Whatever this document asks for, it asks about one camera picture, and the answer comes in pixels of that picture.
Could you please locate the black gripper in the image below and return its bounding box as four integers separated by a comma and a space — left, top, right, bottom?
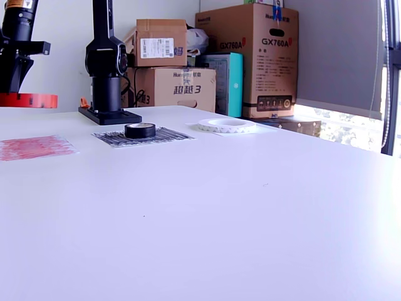
0, 36, 52, 94

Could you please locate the black scribbled paper sheet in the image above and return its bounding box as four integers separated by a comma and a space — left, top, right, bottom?
91, 126, 195, 149

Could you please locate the black base power cable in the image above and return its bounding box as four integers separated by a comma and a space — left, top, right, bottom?
120, 67, 147, 108

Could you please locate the large brown cardboard box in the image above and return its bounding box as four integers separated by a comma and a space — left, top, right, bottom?
194, 2, 299, 119

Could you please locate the red tape roll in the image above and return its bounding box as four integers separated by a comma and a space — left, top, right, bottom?
0, 92, 59, 110

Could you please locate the white plastic bag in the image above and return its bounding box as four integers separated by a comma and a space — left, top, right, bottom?
186, 26, 210, 58

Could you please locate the grey roller blind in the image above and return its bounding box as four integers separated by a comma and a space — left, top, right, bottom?
283, 0, 387, 122

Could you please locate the teal white upright box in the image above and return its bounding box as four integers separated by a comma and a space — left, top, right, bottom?
196, 52, 244, 119

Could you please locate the upper cardboard box with label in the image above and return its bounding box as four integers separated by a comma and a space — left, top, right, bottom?
123, 18, 189, 68

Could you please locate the red scribbled paper sheet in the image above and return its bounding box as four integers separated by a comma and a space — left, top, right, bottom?
0, 134, 79, 162

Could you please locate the white bead chain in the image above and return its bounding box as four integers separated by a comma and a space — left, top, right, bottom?
380, 0, 395, 148

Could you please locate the plain white paper sheet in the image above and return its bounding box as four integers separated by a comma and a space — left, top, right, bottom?
184, 119, 278, 138

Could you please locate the black box white lettering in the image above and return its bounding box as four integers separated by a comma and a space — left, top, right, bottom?
247, 115, 323, 138

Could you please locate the white tape roll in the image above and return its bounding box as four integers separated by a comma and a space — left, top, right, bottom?
196, 118, 257, 134

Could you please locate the black tape roll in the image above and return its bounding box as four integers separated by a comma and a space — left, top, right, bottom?
123, 122, 157, 140

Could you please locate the lower cardboard box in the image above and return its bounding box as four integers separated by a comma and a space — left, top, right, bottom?
120, 66, 217, 114

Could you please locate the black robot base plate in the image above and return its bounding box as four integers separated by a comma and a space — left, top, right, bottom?
78, 105, 143, 126

